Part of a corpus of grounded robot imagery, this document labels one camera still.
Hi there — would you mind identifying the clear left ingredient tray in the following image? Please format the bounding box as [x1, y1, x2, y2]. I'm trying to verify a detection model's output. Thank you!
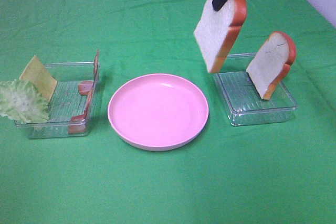
[14, 61, 102, 138]

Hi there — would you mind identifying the yellow cheese slice toy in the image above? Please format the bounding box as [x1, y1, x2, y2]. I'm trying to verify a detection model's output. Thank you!
[19, 56, 57, 102]

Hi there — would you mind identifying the green tablecloth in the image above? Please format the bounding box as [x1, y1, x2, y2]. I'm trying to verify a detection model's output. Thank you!
[1, 0, 335, 223]

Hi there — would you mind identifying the leaning bread slice toy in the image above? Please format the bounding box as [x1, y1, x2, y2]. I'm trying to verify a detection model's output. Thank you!
[246, 31, 297, 100]

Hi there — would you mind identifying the green lettuce leaf toy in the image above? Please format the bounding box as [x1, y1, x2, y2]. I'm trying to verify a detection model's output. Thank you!
[1, 79, 49, 123]

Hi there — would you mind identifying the bacon strip toy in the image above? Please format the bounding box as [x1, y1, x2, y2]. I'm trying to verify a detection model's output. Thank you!
[78, 49, 100, 95]
[68, 88, 93, 135]

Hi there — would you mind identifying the clear right bread tray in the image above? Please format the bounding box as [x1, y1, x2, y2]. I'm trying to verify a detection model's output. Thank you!
[213, 53, 297, 126]

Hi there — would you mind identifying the pink round plate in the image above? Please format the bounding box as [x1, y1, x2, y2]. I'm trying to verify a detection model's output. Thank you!
[108, 73, 209, 151]

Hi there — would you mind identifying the bread slice toy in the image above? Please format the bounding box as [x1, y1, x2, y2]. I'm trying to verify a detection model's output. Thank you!
[246, 31, 297, 100]
[194, 0, 247, 73]

